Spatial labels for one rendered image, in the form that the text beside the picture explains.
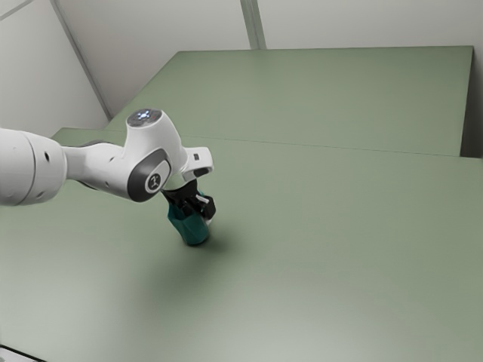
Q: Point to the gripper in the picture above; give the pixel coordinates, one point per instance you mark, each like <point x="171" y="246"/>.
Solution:
<point x="181" y="196"/>

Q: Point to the teal faceted mug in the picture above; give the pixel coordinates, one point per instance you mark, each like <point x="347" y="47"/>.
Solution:
<point x="192" y="230"/>

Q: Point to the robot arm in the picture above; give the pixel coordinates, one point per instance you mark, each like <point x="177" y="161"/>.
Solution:
<point x="94" y="166"/>

